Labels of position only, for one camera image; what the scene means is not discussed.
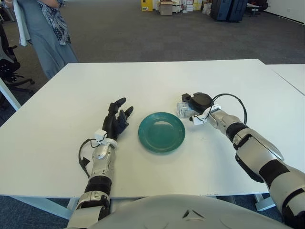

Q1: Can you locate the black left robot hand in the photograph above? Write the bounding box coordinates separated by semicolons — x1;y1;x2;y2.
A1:
102;97;134;141

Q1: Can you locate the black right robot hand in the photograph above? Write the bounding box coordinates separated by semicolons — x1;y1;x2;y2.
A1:
181;92;213;117

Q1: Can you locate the clear plastic water bottle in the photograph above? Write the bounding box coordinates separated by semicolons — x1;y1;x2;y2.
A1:
176;102;195;119

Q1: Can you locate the green round plate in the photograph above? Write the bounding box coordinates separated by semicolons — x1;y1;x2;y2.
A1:
138;112;186;154

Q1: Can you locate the dark blue large suitcase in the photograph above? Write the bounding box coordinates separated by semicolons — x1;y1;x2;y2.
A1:
228;0;247;23
211;0;233;21

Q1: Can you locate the stack of white boxes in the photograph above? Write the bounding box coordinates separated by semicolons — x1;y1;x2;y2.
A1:
173;0;203;12

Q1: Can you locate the person in grey trousers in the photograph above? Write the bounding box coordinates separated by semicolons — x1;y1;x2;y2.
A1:
6;0;79;81

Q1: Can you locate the white neighbouring table leg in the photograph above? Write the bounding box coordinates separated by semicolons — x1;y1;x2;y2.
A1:
0;78;22;112

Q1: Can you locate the grey robot torso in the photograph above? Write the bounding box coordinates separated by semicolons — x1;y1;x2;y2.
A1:
94;194;289;229

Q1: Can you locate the black office chair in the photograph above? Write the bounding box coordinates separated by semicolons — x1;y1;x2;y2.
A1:
0;23;35;94

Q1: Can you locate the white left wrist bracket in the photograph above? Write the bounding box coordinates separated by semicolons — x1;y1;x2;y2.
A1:
94;129;108;145

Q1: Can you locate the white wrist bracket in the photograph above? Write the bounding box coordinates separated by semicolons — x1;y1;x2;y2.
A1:
192;114;208;125
94;129;108;145

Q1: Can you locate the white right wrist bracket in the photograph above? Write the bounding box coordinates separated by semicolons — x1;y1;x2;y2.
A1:
192;114;208;125

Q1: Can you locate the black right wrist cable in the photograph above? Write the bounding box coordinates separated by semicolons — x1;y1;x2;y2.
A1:
211;93;248;125

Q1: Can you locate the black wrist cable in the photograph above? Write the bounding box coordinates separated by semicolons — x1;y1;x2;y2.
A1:
211;93;248;125
78;138;98;178

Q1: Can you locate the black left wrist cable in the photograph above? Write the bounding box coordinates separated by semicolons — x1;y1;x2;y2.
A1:
78;138;98;178

